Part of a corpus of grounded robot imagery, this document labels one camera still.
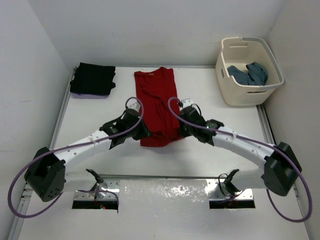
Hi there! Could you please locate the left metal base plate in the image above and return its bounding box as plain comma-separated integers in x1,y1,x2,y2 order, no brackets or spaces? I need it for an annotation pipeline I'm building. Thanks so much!
73,175,120,202

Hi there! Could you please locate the beige laundry basket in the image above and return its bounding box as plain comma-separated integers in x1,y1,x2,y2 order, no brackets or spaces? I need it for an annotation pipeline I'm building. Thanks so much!
215,37,285,107

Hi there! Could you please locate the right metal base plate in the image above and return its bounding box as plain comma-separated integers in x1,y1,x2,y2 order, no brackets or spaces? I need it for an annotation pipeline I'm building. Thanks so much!
206,177,254,202

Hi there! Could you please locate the white front cover board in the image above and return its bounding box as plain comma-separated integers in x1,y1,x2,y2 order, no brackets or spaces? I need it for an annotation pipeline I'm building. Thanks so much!
19,180,309,240

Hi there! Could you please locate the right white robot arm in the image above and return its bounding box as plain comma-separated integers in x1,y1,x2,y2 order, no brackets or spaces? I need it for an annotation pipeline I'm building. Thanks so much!
178,99,302,197

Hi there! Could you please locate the teal shirt in basket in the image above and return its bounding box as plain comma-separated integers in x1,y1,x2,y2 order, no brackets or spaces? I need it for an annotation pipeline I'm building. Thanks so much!
227,62,269,86

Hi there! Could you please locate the black garment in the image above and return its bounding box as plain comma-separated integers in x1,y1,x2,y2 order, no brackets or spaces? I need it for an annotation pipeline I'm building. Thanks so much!
70,62,116,96

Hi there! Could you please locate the red garment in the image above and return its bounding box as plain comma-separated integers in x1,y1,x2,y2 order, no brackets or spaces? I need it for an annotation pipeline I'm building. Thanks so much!
134,67,182,148

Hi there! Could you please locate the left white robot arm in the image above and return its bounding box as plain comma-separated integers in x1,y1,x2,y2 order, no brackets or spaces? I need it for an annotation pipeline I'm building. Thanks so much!
24,99,152,202

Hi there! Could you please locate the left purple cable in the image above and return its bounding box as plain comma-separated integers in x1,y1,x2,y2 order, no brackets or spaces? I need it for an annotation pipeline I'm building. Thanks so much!
7,96,144,219

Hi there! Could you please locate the purple t shirt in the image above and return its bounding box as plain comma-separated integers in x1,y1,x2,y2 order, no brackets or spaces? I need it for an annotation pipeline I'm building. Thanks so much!
71,93,108,100

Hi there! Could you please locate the metal base plate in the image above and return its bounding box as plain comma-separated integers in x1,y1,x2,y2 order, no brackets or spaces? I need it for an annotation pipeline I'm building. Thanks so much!
73,175,120,202
206,177,254,202

